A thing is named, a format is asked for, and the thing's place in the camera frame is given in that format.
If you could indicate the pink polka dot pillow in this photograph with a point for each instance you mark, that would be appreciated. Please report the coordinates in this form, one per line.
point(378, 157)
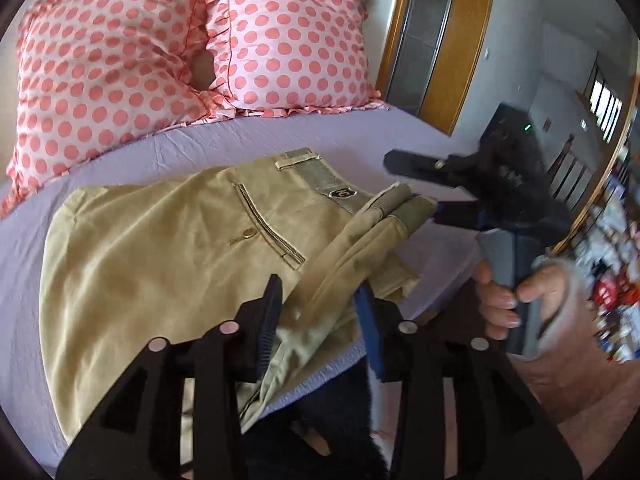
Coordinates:
point(94, 75)
point(273, 58)

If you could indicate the lavender bed sheet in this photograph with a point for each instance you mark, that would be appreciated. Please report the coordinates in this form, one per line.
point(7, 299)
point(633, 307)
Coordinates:
point(354, 144)

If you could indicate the khaki beige pants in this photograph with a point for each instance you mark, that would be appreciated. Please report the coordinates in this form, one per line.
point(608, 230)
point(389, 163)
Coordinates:
point(123, 264)

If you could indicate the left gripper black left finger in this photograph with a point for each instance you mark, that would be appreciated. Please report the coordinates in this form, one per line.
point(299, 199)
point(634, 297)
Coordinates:
point(135, 431)

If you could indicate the person's right hand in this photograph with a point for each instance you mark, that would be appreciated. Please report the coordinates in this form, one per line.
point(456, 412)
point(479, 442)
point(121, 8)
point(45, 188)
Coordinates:
point(560, 290)

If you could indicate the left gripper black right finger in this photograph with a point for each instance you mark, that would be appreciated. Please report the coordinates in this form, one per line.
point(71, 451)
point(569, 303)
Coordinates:
point(464, 413)

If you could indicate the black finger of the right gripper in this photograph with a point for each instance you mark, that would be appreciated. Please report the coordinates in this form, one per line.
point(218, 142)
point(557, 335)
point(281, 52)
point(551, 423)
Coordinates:
point(461, 215)
point(454, 171)

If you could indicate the wooden chair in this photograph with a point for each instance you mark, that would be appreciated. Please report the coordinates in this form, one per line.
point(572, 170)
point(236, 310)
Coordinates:
point(571, 171)

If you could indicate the person's right forearm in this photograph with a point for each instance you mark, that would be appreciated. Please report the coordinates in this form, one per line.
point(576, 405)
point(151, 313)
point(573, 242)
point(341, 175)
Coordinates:
point(589, 398)

